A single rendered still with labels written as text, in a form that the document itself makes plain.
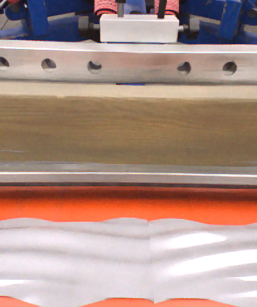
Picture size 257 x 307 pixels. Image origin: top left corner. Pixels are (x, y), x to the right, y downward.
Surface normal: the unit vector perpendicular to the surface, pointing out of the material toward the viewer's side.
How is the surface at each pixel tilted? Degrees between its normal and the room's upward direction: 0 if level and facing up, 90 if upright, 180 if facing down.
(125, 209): 16
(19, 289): 24
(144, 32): 74
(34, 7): 90
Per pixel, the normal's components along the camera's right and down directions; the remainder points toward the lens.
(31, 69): 0.00, 0.47
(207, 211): 0.02, -0.88
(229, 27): -0.50, 0.58
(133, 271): 0.00, -0.60
